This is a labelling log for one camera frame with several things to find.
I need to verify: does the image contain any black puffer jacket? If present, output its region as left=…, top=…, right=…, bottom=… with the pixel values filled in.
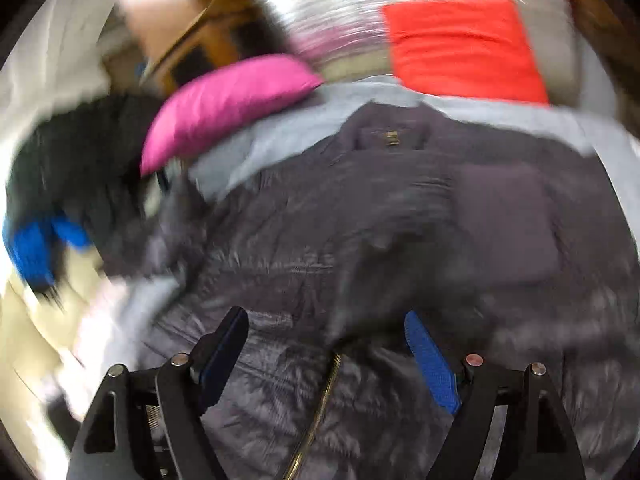
left=94, top=101, right=640, bottom=480

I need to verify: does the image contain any grey bed blanket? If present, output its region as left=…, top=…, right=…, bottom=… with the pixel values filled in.
left=69, top=77, right=639, bottom=380

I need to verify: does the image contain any blue garment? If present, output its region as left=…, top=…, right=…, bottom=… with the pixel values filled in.
left=2, top=216, right=92, bottom=289

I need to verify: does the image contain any dark green puffer jacket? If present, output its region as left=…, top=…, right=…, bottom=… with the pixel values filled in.
left=6, top=93, right=163, bottom=248

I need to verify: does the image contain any magenta pillow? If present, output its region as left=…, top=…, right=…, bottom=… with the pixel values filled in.
left=140, top=54, right=323, bottom=176

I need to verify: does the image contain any red pillow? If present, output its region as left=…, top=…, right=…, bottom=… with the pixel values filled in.
left=382, top=0, right=549, bottom=105

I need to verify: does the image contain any brown wooden wardrobe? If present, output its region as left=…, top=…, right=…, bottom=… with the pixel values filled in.
left=116, top=0, right=281, bottom=94

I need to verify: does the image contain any silver foil insulation mat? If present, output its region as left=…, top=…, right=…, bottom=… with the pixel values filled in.
left=255, top=0, right=580, bottom=106

